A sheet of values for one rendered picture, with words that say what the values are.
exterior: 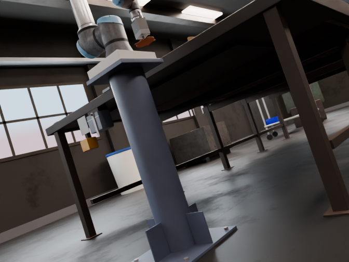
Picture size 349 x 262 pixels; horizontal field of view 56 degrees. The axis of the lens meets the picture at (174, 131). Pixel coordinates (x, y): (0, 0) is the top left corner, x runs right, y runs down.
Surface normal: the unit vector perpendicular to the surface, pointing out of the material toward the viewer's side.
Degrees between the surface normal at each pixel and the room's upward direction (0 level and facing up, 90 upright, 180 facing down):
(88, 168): 90
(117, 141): 90
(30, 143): 90
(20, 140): 90
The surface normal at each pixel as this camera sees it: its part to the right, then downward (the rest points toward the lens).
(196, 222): -0.62, 0.17
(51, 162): 0.71, -0.27
